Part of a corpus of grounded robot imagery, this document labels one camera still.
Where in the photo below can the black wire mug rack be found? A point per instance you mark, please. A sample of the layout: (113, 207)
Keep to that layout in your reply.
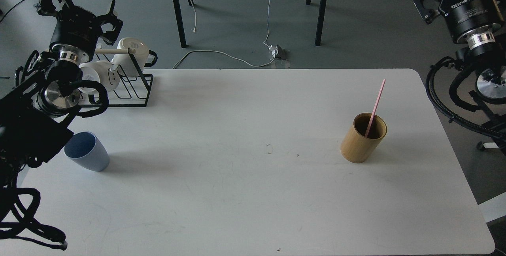
(133, 91)

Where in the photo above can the white power adapter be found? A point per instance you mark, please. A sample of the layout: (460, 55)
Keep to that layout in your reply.
(278, 53)

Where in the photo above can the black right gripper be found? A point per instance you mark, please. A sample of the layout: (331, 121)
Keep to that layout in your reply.
(462, 17)

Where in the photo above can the blue plastic cup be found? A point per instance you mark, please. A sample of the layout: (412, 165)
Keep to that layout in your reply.
(86, 150)

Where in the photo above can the bamboo cylindrical holder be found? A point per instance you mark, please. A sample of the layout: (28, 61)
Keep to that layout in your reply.
(359, 143)

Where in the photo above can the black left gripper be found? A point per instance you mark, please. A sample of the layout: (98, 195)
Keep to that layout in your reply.
(78, 30)

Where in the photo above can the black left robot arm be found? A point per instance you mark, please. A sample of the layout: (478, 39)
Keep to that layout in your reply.
(50, 90)

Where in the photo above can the pink chopstick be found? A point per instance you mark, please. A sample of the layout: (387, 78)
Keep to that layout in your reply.
(373, 114)

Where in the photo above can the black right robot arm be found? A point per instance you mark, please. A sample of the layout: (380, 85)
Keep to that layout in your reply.
(480, 81)

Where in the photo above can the white mug front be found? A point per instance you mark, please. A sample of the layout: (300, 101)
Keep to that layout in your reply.
(103, 72)

